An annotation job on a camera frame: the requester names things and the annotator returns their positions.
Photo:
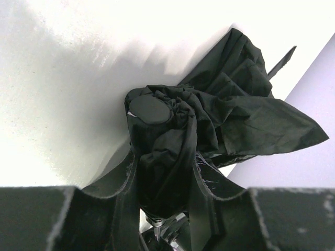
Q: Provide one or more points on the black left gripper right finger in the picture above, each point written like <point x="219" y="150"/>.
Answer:
<point x="225" y="216"/>

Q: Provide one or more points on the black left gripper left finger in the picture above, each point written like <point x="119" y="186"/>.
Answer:
<point x="101" y="216"/>

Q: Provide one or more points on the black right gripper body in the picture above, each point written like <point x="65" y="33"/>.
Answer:
<point x="164" y="234"/>

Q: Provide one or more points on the black folding umbrella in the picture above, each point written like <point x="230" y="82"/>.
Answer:
<point x="223" y="109"/>

